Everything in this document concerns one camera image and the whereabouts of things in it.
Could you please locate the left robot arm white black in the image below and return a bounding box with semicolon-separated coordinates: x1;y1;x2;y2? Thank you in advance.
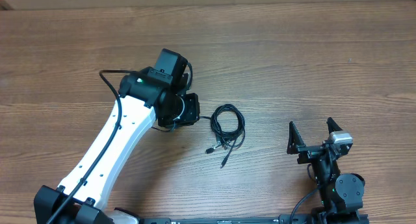
34;49;200;224

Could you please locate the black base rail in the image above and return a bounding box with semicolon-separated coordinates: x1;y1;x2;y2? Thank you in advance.
138;214;370;224

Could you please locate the black multi-plug cable bundle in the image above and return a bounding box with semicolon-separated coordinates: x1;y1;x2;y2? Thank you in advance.
198;103;246;155

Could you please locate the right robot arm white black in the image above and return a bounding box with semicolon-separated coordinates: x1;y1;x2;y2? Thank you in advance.
285;118;369;224

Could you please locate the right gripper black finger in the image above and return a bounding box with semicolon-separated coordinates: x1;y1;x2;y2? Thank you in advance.
326;117;342;134
287;121;305;154

